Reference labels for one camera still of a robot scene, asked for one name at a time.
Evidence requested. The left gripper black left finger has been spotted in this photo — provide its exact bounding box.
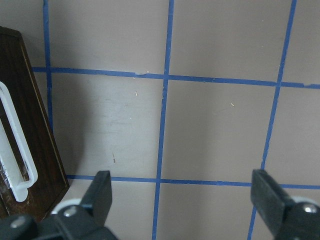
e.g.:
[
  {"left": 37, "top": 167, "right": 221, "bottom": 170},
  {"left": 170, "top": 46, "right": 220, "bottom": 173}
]
[{"left": 52, "top": 171, "right": 112, "bottom": 240}]

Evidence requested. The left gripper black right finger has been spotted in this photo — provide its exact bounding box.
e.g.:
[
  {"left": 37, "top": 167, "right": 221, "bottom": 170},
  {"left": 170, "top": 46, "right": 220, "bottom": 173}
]
[{"left": 250, "top": 169, "right": 320, "bottom": 240}]

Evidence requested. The white plastic drawer handle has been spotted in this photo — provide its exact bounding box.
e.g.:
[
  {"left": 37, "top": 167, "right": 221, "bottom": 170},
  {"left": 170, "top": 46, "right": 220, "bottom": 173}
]
[{"left": 0, "top": 82, "right": 38, "bottom": 203}]

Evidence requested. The dark wooden drawer cabinet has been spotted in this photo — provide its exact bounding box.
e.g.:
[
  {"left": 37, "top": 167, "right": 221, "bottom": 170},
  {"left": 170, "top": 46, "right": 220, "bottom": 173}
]
[{"left": 0, "top": 27, "right": 70, "bottom": 221}]

